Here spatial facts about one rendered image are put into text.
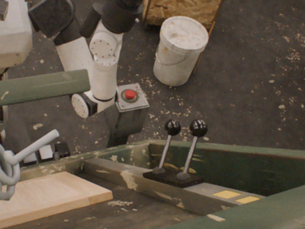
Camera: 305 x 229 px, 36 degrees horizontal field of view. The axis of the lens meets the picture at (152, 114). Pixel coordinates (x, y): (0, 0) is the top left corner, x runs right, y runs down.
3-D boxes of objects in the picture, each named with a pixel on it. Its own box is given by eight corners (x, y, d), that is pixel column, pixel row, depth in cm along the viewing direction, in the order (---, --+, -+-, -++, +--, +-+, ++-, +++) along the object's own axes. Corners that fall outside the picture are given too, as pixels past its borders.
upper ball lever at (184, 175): (185, 185, 94) (204, 121, 96) (194, 187, 91) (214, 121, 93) (169, 179, 93) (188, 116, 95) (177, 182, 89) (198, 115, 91)
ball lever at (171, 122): (161, 178, 105) (178, 122, 107) (168, 180, 102) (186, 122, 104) (146, 173, 104) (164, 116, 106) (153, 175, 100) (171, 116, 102)
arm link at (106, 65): (117, 34, 118) (114, 74, 127) (125, 14, 124) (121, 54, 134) (92, 29, 118) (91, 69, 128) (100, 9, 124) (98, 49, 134)
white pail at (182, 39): (186, 55, 330) (206, 2, 294) (200, 87, 314) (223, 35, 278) (144, 57, 320) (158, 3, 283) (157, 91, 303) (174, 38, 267)
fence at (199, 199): (99, 169, 157) (97, 157, 156) (283, 225, 69) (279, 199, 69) (85, 172, 155) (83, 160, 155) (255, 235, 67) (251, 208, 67)
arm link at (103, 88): (97, 79, 125) (95, 127, 139) (126, 65, 131) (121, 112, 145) (73, 58, 130) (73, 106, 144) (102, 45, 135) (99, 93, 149)
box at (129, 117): (130, 110, 192) (138, 81, 178) (140, 133, 186) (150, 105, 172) (103, 116, 187) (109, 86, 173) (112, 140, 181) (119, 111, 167)
